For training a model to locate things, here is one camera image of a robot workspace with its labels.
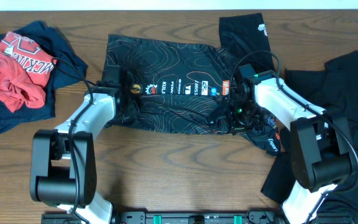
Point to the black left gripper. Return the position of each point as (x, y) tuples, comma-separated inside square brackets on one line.
[(133, 106)]

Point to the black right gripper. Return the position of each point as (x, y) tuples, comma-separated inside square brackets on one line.
[(235, 127)]

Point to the black printed cycling jersey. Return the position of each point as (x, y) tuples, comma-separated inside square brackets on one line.
[(179, 87)]

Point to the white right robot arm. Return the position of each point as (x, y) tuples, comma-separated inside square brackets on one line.
[(323, 159)]

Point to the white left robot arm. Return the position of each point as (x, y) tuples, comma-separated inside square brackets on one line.
[(63, 166)]

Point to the navy blue t-shirt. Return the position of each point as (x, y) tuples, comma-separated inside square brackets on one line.
[(53, 42)]

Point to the plain black shirt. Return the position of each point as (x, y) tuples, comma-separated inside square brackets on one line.
[(335, 89)]

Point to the red printed t-shirt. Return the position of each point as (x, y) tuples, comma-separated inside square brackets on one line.
[(25, 70)]

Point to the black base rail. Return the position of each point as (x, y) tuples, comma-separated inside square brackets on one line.
[(250, 217)]

